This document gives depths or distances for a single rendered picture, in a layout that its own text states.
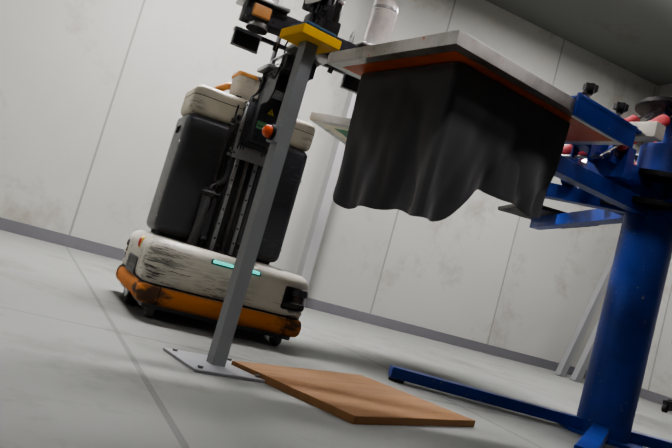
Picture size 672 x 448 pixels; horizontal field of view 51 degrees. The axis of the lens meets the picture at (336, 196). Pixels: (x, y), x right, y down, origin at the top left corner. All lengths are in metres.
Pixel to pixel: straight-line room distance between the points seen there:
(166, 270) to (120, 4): 3.11
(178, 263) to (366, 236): 3.37
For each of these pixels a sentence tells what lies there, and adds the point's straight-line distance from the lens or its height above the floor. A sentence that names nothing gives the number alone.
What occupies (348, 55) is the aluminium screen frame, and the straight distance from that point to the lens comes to 2.18.
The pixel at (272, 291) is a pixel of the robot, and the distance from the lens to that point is 2.64.
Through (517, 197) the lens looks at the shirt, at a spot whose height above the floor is 0.68.
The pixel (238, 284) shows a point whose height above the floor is 0.23.
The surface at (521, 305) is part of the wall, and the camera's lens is 6.66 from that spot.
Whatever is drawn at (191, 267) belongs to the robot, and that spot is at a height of 0.21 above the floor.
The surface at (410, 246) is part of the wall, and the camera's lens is 5.95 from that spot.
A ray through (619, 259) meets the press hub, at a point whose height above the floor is 0.67.
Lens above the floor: 0.33
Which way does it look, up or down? 6 degrees up
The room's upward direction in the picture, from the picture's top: 16 degrees clockwise
